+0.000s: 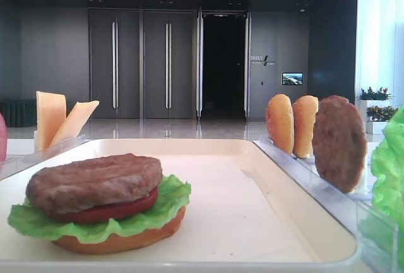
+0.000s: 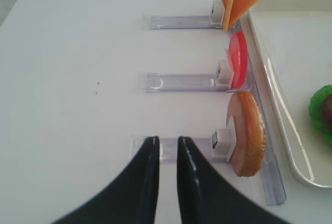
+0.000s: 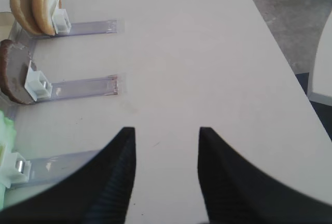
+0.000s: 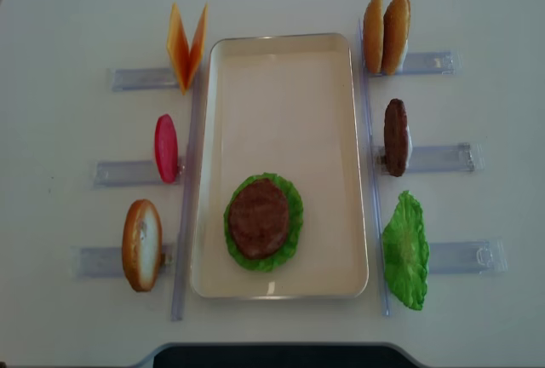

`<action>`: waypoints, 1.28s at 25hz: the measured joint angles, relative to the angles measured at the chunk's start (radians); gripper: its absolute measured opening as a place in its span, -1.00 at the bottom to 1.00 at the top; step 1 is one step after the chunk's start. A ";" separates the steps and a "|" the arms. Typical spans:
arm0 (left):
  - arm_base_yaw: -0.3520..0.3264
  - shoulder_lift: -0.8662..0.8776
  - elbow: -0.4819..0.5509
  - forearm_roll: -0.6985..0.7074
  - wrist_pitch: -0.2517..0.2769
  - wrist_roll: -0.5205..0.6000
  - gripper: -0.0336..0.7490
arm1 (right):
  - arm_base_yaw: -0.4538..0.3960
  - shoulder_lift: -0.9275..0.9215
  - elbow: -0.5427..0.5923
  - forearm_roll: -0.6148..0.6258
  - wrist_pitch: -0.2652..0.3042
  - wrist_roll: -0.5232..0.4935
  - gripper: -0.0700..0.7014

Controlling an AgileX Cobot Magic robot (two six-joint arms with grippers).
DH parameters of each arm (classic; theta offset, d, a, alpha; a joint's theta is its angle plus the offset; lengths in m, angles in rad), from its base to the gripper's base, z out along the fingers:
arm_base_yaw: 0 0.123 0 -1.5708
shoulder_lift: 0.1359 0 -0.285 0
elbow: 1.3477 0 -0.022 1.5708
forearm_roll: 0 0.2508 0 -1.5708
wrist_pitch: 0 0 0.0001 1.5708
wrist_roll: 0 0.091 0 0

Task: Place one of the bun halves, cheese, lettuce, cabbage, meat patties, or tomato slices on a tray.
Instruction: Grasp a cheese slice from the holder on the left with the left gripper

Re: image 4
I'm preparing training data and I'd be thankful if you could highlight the clear right bun holder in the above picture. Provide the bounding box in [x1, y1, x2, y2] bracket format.
[396, 50, 462, 75]

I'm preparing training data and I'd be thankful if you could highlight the clear right long rail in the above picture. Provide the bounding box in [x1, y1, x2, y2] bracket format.
[358, 17, 391, 317]

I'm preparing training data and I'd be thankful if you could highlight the clear left long rail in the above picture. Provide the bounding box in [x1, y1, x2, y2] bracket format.
[170, 67, 203, 322]

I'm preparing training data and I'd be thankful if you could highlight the clear lettuce holder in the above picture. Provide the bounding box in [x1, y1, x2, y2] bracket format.
[429, 239, 508, 274]

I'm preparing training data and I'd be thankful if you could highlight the sliced bread bun left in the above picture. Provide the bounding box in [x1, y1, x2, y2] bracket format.
[122, 199, 163, 292]

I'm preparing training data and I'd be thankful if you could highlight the bread bun far right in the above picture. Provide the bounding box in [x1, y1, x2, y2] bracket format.
[363, 0, 384, 74]

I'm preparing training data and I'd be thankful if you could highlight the clear cheese holder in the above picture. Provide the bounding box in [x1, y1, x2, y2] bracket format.
[108, 67, 178, 92]

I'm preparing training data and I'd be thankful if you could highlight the clear tomato holder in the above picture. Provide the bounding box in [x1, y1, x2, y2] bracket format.
[92, 160, 165, 188]

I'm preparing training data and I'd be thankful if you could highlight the standing green lettuce leaf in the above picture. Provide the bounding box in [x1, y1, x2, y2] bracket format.
[382, 191, 430, 311]

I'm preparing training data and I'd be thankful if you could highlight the brown meat patty on tray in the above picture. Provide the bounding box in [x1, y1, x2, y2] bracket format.
[227, 178, 290, 260]

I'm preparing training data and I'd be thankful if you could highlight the standing brown meat patty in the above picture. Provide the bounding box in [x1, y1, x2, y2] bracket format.
[384, 99, 409, 177]

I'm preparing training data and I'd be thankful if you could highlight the clear left bread holder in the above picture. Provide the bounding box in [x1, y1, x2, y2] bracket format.
[70, 243, 176, 279]

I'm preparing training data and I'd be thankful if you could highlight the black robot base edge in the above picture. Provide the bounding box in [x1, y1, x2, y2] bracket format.
[153, 345, 416, 367]

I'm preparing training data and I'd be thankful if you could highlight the cream rectangular metal tray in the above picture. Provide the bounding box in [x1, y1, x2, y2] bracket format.
[191, 33, 369, 300]

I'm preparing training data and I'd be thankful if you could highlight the orange cheese slice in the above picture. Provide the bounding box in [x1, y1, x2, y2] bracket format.
[166, 3, 189, 95]
[186, 3, 208, 89]

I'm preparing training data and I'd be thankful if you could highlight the red tomato slice standing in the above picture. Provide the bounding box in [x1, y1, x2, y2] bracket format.
[154, 114, 178, 183]

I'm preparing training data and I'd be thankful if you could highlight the green lettuce leaf on tray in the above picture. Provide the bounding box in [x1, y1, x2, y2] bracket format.
[223, 173, 304, 273]

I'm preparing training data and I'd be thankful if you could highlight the bread bun near right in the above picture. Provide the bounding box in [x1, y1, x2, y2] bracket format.
[381, 0, 410, 75]

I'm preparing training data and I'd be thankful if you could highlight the clear patty holder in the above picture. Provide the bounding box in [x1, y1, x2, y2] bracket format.
[374, 142, 485, 174]

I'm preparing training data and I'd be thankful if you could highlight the clear long rail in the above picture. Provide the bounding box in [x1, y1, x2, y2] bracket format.
[358, 17, 391, 317]
[170, 67, 203, 322]

